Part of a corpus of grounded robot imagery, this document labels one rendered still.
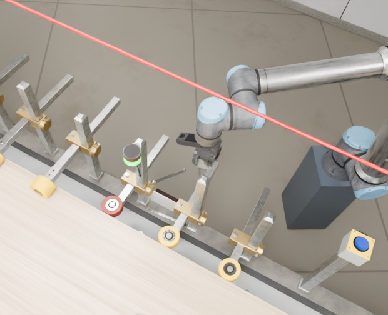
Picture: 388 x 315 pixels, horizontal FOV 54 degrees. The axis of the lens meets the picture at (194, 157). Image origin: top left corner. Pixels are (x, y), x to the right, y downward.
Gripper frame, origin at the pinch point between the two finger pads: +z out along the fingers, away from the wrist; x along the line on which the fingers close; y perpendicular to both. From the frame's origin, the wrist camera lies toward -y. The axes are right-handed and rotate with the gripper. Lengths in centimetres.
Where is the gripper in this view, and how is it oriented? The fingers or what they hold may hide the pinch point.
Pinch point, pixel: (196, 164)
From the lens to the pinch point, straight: 150.6
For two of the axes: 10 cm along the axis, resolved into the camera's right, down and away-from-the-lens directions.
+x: 4.7, -7.3, 5.0
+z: -0.8, 5.3, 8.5
